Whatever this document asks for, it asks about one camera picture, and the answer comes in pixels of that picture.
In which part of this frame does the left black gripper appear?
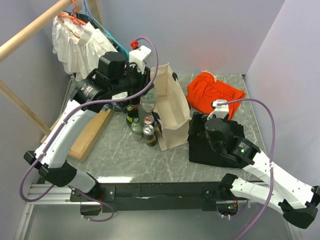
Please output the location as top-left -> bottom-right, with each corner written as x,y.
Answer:
109,59 -> 155,97

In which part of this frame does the coca-cola glass bottle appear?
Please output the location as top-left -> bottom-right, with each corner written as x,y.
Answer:
130,97 -> 141,110

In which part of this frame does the green glass bottle gold cap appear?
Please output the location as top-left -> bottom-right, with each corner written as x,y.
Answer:
126,104 -> 139,128

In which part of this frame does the cream canvas tote bag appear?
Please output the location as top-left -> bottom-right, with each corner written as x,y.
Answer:
153,64 -> 191,151

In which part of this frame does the red bull can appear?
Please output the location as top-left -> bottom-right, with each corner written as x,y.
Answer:
143,115 -> 155,127

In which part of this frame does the clear glass bottle green cap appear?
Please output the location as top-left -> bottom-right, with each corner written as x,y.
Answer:
131,117 -> 143,140

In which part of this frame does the dark soda can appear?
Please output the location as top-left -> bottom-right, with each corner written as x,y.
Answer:
142,124 -> 157,147

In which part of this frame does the pocari sweat plastic bottle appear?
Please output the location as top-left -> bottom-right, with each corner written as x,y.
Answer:
138,105 -> 152,124

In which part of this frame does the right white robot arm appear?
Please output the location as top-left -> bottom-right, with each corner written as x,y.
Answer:
188,112 -> 320,229

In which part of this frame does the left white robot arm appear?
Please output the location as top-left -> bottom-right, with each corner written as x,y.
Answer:
24,47 -> 153,201

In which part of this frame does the black cloth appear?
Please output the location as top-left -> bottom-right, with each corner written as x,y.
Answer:
188,117 -> 245,169

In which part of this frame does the teal garment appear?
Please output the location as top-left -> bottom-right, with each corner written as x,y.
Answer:
103,30 -> 129,60

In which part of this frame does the orange cloth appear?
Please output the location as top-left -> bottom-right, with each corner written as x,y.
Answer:
186,71 -> 246,114

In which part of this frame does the white ruffled garment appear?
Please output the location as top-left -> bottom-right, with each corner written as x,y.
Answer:
52,16 -> 117,82

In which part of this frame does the dark floral garment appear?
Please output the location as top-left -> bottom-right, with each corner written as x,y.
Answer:
76,12 -> 106,36

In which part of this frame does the orange clothes hanger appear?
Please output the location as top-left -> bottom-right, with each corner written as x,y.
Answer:
58,0 -> 87,26

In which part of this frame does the wooden tray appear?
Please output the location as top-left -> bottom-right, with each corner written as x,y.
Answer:
40,108 -> 116,163

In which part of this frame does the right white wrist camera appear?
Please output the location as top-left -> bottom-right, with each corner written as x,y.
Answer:
207,99 -> 229,120

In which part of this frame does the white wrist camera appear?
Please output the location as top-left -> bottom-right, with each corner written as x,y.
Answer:
207,99 -> 229,120
129,40 -> 153,74

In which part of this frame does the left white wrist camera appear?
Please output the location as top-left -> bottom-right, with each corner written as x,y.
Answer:
129,40 -> 153,74

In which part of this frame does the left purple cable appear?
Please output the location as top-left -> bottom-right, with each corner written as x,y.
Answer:
19,36 -> 159,223

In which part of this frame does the purple cable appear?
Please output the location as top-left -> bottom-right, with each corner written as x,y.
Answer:
212,97 -> 277,240
19,36 -> 159,223

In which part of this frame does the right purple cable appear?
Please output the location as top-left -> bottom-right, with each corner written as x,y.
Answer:
212,97 -> 277,240

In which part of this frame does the wooden clothes rail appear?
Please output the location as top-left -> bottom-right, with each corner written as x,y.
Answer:
0,0 -> 104,137

